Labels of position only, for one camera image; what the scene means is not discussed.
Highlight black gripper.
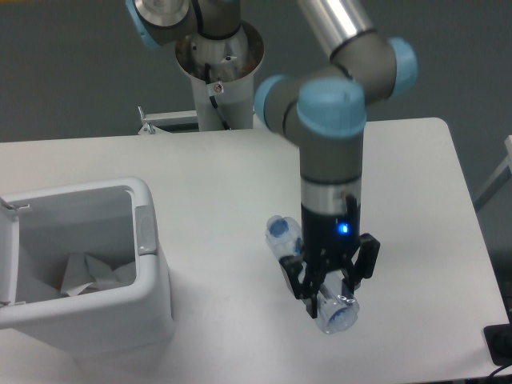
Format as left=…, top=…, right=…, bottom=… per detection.
left=278, top=194, right=380, bottom=319

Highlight white plastic wrapper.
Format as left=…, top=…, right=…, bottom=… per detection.
left=60, top=253, right=137, bottom=297

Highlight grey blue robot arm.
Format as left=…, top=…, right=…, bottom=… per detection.
left=126, top=1, right=418, bottom=318

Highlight white open trash can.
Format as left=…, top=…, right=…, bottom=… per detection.
left=1, top=177, right=175, bottom=356

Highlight black device at table edge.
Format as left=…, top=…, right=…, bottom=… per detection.
left=483, top=324, right=511, bottom=366

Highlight white frame at right edge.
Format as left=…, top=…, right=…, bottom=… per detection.
left=473, top=135, right=511, bottom=212

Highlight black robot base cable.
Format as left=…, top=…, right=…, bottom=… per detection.
left=204, top=62, right=232, bottom=131

